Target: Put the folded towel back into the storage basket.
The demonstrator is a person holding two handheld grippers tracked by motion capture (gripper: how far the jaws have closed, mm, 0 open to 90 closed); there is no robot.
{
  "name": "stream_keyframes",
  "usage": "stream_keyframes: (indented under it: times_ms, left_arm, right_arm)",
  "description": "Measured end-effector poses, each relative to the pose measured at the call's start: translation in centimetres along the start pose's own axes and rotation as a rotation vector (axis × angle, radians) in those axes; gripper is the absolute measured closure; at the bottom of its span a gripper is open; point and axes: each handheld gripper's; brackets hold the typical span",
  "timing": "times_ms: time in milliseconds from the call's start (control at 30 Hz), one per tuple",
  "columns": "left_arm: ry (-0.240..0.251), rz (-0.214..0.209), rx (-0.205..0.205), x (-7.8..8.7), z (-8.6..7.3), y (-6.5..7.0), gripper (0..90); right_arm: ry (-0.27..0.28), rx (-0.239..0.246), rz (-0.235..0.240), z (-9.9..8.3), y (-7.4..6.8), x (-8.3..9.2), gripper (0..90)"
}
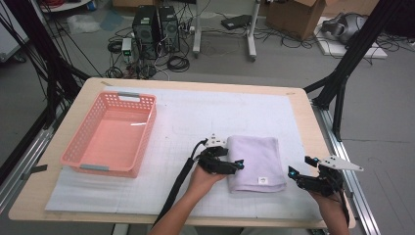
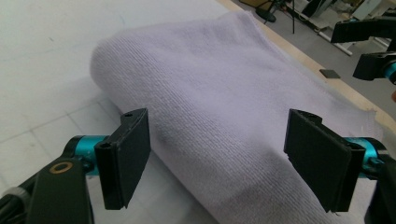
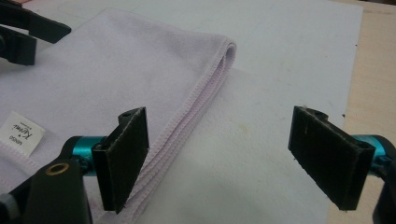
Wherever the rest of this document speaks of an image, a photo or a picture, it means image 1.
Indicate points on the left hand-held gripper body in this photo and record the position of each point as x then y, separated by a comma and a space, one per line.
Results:
213, 161

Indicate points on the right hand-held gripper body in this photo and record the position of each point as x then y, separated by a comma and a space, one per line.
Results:
321, 184

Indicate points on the lilac printed towel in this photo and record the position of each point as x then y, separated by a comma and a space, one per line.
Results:
257, 163

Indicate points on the pink plastic basket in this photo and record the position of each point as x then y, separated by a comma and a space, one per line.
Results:
111, 143

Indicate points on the person's left hand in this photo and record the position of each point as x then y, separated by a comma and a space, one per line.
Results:
205, 184

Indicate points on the person's right hand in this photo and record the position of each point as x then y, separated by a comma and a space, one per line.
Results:
329, 207

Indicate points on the white grid mat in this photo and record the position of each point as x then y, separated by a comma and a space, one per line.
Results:
182, 117

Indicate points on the white foam board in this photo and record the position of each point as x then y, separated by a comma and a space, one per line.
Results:
339, 49

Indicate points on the white metal stand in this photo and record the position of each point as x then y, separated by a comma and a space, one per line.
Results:
196, 32

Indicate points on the black flat box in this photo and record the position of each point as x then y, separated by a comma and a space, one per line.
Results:
235, 22

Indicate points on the black computer tower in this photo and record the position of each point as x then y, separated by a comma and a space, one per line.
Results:
169, 29
145, 29

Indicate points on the grey and black device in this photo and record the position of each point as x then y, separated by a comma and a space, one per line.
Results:
345, 27

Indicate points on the small white electronic box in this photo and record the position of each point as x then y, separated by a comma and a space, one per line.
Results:
126, 45

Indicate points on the brown cardboard box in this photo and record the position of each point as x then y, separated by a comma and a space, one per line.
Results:
293, 18

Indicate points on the teal plastic sheet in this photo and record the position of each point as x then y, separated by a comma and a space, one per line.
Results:
111, 20

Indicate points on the clear plastic bag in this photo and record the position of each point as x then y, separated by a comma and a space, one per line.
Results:
83, 23

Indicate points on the white round table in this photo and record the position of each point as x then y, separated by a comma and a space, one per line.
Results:
65, 6

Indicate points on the white cabinet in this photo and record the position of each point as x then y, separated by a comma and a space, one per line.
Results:
9, 39

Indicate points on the grey table bracket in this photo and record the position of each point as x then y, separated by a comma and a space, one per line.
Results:
349, 192
36, 169

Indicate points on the aluminium rail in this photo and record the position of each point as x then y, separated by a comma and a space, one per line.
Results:
339, 143
26, 156

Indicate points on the black metal frame stand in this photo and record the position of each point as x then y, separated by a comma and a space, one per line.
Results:
42, 42
355, 49

